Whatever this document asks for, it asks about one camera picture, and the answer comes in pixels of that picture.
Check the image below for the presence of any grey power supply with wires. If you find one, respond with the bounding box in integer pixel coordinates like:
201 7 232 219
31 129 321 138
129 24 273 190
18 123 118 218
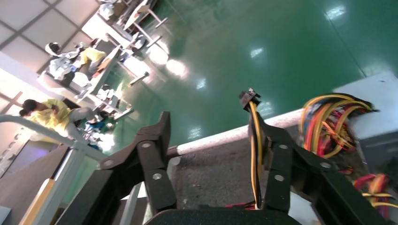
225 88 398 218
298 70 398 174

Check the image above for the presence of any tan wooden plank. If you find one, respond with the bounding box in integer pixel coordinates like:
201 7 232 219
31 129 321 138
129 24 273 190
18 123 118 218
18 178 55 225

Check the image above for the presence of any light grey metal frame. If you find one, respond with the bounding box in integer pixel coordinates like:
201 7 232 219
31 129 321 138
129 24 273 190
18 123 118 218
0 114 108 225

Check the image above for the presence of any dark grey foam mat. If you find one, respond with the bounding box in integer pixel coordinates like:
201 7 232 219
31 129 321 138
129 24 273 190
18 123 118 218
168 126 367 210

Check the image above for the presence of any white metal frame pipe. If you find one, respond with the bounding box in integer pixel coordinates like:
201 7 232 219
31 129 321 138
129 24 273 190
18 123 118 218
166 108 304 157

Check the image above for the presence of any white work table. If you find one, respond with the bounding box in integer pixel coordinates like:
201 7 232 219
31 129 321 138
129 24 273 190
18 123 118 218
122 0 169 49
74 45 150 103

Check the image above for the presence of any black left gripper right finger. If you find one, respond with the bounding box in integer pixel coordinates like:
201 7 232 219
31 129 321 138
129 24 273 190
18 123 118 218
248 112 391 225

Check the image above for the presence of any white humanoid robot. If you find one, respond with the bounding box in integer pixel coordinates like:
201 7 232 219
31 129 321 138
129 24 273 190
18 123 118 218
45 42 82 82

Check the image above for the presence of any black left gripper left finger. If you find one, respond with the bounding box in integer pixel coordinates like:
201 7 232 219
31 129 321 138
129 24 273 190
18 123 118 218
56 111 178 225

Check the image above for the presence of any seated person in yellow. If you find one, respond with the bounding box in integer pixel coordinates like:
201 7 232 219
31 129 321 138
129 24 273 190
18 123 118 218
18 98 99 142

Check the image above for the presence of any person in yellow shirt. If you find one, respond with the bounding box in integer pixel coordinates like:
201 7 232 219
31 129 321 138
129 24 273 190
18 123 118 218
80 46 107 68

